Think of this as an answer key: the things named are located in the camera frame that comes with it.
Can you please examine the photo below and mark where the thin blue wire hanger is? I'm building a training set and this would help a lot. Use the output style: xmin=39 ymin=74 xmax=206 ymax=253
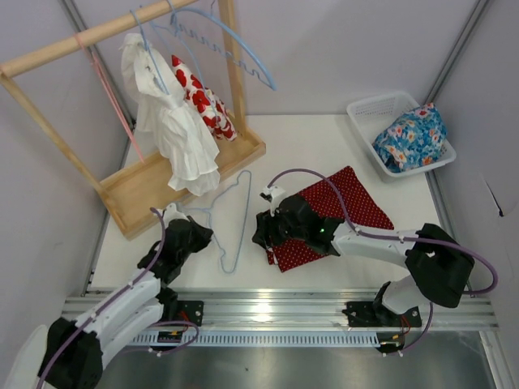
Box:
xmin=181 ymin=169 xmax=253 ymax=276

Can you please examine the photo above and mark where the red polka dot skirt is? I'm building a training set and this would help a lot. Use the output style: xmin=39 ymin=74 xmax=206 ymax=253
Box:
xmin=266 ymin=166 xmax=394 ymax=272

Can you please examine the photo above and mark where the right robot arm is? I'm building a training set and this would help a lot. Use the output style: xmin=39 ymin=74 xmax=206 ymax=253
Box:
xmin=252 ymin=194 xmax=474 ymax=327

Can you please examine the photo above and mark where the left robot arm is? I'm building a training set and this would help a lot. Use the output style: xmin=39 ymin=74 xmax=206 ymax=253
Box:
xmin=36 ymin=216 xmax=213 ymax=388

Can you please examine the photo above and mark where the wide blue plastic hanger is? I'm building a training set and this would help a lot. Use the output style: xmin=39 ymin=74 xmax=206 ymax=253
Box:
xmin=149 ymin=1 xmax=277 ymax=92

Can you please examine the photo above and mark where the blue hanger holding dress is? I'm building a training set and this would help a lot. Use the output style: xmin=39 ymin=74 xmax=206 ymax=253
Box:
xmin=130 ymin=10 xmax=170 ymax=95

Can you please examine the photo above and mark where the white hanging dress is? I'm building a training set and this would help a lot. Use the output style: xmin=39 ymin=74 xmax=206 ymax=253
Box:
xmin=121 ymin=33 xmax=220 ymax=196

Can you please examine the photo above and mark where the red white floral garment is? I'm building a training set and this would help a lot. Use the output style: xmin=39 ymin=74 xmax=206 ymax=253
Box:
xmin=171 ymin=55 xmax=237 ymax=141

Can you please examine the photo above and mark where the white plastic basket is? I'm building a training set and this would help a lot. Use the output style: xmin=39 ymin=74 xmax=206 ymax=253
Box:
xmin=346 ymin=91 xmax=457 ymax=182

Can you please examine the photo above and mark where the blue floral garment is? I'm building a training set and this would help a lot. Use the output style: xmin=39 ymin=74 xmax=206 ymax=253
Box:
xmin=372 ymin=103 xmax=447 ymax=173

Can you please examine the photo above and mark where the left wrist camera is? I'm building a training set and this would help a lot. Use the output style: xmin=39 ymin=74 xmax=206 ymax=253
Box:
xmin=161 ymin=203 xmax=188 ymax=225

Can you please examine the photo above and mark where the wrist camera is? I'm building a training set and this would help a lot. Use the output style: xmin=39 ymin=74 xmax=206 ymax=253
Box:
xmin=161 ymin=203 xmax=188 ymax=225
xmin=259 ymin=185 xmax=287 ymax=216

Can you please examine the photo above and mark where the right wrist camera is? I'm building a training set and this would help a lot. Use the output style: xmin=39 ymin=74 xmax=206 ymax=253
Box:
xmin=259 ymin=185 xmax=287 ymax=216

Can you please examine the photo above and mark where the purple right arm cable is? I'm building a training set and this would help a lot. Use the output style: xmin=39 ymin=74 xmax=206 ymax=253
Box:
xmin=269 ymin=168 xmax=500 ymax=360

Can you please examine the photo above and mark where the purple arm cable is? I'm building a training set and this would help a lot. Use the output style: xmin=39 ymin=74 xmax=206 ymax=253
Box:
xmin=269 ymin=168 xmax=500 ymax=360
xmin=34 ymin=207 xmax=199 ymax=389

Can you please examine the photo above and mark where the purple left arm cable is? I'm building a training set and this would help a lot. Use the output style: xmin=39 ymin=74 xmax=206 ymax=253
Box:
xmin=34 ymin=207 xmax=199 ymax=389

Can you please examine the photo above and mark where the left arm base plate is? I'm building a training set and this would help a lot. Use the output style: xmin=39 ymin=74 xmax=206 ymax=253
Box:
xmin=174 ymin=300 xmax=204 ymax=326

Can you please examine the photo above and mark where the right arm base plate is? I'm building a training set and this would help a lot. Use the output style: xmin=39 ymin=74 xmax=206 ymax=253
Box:
xmin=341 ymin=301 xmax=422 ymax=327

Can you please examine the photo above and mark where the pink wire hanger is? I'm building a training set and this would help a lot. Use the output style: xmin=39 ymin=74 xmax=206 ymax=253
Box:
xmin=74 ymin=33 xmax=144 ymax=162

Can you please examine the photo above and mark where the white slotted cable duct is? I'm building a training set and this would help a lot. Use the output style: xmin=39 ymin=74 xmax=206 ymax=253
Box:
xmin=126 ymin=330 xmax=403 ymax=348

